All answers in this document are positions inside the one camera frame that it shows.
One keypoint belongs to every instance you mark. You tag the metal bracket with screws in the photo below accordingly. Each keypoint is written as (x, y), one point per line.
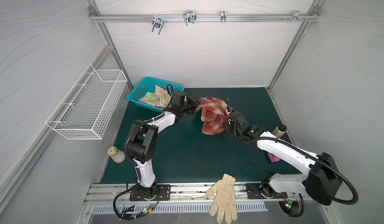
(296, 18)

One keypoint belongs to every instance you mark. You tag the white ventilation grille strip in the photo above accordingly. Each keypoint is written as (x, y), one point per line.
(174, 208)

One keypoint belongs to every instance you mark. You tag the metal double hook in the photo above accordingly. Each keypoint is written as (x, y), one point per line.
(189, 17)

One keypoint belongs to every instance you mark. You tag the metal U-bolt hook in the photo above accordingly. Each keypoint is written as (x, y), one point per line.
(157, 23)

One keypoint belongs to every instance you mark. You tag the green table mat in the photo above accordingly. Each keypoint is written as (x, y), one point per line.
(184, 154)

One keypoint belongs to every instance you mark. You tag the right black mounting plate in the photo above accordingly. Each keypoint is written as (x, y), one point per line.
(258, 191)

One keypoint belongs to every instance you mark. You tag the horizontal aluminium rail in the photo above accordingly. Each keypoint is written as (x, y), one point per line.
(201, 18)

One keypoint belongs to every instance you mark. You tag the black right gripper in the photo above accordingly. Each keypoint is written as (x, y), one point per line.
(231, 119)

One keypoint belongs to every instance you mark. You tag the beige knitted glove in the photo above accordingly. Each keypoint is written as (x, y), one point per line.
(224, 206)

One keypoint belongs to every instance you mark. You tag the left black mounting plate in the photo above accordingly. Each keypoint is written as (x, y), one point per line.
(156, 192)

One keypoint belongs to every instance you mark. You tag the white wire wall basket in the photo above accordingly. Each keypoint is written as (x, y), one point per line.
(86, 110)

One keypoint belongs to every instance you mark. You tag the black mounting plate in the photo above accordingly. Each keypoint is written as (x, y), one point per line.
(258, 191)
(156, 192)

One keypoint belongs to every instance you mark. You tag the floral folded skirt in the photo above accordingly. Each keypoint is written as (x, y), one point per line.
(160, 98)

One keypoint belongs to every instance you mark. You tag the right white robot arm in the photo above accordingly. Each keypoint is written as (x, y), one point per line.
(319, 176)

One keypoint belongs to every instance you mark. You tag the teal plastic basket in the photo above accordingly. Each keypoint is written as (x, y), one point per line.
(148, 84)

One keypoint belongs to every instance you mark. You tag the small metal clip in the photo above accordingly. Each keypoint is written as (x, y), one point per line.
(223, 16)

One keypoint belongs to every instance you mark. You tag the beige bottle left side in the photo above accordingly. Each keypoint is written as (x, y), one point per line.
(116, 154)

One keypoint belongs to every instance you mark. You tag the red plaid skirt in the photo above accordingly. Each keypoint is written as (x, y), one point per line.
(213, 115)

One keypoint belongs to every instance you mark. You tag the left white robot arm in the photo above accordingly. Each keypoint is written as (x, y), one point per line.
(141, 142)

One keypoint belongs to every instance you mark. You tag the purple snack packet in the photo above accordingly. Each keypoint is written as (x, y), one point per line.
(273, 158)

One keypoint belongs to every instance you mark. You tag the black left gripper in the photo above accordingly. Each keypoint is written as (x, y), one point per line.
(193, 105)

